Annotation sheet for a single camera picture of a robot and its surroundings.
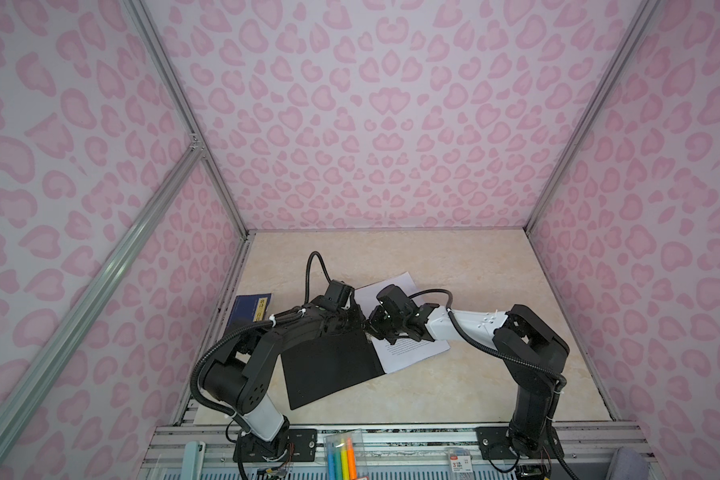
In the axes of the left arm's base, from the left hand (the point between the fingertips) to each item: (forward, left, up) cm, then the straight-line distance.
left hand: (366, 315), depth 92 cm
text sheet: (-10, -11, -3) cm, 16 cm away
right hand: (-5, +1, +3) cm, 6 cm away
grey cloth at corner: (-39, -59, 0) cm, 70 cm away
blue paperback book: (+5, +39, -3) cm, 39 cm away
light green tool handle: (-36, +40, +1) cm, 54 cm away
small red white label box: (-38, -21, -1) cm, 43 cm away
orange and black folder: (-14, +14, -4) cm, 20 cm away
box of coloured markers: (-36, +6, -2) cm, 36 cm away
